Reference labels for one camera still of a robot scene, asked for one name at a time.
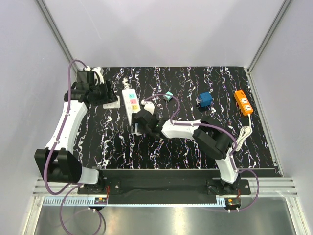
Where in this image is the white multicolour power strip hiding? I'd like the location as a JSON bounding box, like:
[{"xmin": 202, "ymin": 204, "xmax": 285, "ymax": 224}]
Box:
[{"xmin": 122, "ymin": 89, "xmax": 140, "ymax": 135}]

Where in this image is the white cube socket adapter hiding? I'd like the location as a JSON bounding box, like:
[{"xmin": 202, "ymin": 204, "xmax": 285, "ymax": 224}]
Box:
[{"xmin": 103, "ymin": 96, "xmax": 120, "ymax": 109}]

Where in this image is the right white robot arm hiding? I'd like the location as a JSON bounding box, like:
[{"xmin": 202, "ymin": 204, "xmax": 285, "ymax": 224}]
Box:
[{"xmin": 132, "ymin": 109, "xmax": 240, "ymax": 194}]

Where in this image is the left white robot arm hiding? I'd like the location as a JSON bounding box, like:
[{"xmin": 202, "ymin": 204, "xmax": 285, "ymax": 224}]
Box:
[{"xmin": 34, "ymin": 67, "xmax": 120, "ymax": 194}]

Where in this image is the teal cube adapter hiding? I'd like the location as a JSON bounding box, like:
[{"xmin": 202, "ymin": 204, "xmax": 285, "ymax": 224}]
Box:
[{"xmin": 163, "ymin": 91, "xmax": 173, "ymax": 101}]

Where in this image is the blue cube adapter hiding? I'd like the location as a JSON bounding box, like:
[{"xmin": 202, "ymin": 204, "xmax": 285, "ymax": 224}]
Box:
[{"xmin": 197, "ymin": 92, "xmax": 213, "ymax": 108}]

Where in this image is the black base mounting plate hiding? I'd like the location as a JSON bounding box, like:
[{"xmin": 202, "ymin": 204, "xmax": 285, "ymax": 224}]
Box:
[{"xmin": 77, "ymin": 168, "xmax": 281, "ymax": 205}]

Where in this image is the orange power strip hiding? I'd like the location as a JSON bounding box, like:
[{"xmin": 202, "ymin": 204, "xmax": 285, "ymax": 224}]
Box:
[{"xmin": 234, "ymin": 90, "xmax": 254, "ymax": 116}]

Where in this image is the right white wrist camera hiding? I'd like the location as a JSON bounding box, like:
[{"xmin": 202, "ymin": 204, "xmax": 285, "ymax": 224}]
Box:
[{"xmin": 141, "ymin": 100, "xmax": 155, "ymax": 115}]

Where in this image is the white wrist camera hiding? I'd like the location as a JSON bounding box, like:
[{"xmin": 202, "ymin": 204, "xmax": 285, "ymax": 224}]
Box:
[
  {"xmin": 141, "ymin": 100, "xmax": 155, "ymax": 115},
  {"xmin": 83, "ymin": 66, "xmax": 105, "ymax": 85}
]

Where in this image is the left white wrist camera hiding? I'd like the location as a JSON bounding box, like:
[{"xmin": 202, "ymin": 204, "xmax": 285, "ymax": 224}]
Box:
[{"xmin": 83, "ymin": 66, "xmax": 105, "ymax": 85}]

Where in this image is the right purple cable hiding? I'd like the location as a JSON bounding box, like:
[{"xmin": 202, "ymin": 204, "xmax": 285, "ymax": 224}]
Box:
[{"xmin": 141, "ymin": 94, "xmax": 260, "ymax": 212}]

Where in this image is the purple cable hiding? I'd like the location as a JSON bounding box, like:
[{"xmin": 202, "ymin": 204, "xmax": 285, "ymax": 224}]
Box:
[
  {"xmin": 43, "ymin": 59, "xmax": 107, "ymax": 235},
  {"xmin": 141, "ymin": 94, "xmax": 260, "ymax": 212}
]

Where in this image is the left aluminium frame post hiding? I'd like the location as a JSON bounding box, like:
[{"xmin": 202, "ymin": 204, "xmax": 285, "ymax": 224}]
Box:
[{"xmin": 35, "ymin": 0, "xmax": 74, "ymax": 63}]

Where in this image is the aluminium frame post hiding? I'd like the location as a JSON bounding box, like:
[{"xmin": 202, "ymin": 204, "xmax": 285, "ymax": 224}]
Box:
[
  {"xmin": 35, "ymin": 0, "xmax": 74, "ymax": 63},
  {"xmin": 246, "ymin": 0, "xmax": 293, "ymax": 74}
]

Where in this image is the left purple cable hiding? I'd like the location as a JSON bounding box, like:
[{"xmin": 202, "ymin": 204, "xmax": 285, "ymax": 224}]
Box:
[{"xmin": 43, "ymin": 59, "xmax": 107, "ymax": 235}]

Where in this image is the white power strip cord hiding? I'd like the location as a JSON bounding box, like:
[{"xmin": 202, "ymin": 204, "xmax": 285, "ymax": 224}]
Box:
[{"xmin": 229, "ymin": 114, "xmax": 253, "ymax": 155}]

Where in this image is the white slotted cable duct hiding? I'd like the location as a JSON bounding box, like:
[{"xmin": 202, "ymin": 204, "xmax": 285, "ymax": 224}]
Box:
[{"xmin": 43, "ymin": 196, "xmax": 225, "ymax": 207}]

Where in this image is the right aluminium frame post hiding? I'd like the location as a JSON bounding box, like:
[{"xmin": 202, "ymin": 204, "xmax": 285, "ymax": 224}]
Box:
[{"xmin": 246, "ymin": 0, "xmax": 293, "ymax": 74}]

